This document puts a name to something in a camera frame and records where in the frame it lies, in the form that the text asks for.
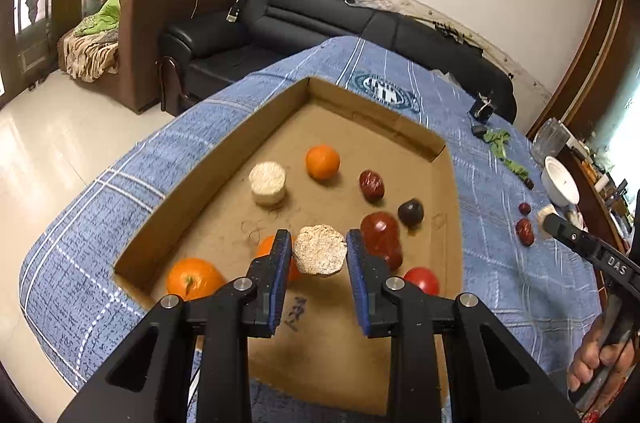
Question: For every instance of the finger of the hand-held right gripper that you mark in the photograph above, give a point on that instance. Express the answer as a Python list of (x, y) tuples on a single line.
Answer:
[(567, 233)]

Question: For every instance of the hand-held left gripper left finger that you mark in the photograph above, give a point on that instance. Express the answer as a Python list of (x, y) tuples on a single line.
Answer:
[(280, 283)]

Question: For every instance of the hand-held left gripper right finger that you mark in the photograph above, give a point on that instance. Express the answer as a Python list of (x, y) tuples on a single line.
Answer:
[(357, 283)]

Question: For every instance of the orange tangerine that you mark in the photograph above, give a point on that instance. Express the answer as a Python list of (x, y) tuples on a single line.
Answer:
[(322, 161), (195, 278), (264, 249)]

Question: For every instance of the pale sugarcane chunk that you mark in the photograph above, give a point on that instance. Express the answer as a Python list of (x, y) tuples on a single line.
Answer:
[(547, 213), (267, 183), (320, 250)]

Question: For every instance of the large smooth red jujube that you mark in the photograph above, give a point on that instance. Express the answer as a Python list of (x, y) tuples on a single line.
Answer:
[(382, 235)]

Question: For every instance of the red round fruit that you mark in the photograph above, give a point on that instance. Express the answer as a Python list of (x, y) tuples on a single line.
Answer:
[(421, 280)]

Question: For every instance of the shallow cardboard box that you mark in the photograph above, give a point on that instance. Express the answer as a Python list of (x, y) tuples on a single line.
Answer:
[(225, 213)]

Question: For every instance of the dark purple round fruit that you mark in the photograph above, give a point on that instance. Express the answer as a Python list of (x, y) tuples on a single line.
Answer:
[(411, 211)]

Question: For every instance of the large wrinkled red jujube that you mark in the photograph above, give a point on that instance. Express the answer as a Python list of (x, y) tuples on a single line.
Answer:
[(371, 185)]

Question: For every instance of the person's right hand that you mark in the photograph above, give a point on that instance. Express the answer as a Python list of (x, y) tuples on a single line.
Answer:
[(592, 365)]

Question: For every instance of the wooden side cabinet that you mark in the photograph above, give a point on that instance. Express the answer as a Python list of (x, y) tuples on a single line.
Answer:
[(600, 203)]

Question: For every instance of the white bowl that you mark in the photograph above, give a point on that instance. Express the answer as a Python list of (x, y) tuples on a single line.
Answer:
[(560, 183)]

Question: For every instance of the clear plastic container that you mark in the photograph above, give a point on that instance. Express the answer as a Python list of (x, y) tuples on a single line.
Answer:
[(547, 140)]

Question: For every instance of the green cloth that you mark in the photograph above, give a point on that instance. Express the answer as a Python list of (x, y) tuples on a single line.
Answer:
[(500, 140)]

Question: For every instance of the small black box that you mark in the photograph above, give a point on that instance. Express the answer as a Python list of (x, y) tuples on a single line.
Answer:
[(478, 130)]

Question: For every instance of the black cylindrical device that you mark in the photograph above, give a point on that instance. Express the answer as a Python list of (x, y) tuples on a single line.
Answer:
[(482, 108)]

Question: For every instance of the black leather sofa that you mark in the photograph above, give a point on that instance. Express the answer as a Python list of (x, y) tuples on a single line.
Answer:
[(300, 23)]

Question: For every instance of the clear plastic bag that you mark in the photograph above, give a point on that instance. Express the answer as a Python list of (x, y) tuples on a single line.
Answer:
[(372, 3)]

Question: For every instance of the brown armchair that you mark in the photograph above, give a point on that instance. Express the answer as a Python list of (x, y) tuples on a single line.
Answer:
[(150, 28)]

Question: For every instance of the beige blanket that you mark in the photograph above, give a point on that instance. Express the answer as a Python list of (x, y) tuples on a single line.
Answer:
[(90, 53)]

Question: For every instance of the green blanket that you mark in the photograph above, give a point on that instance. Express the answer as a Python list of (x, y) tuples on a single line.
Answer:
[(102, 15)]

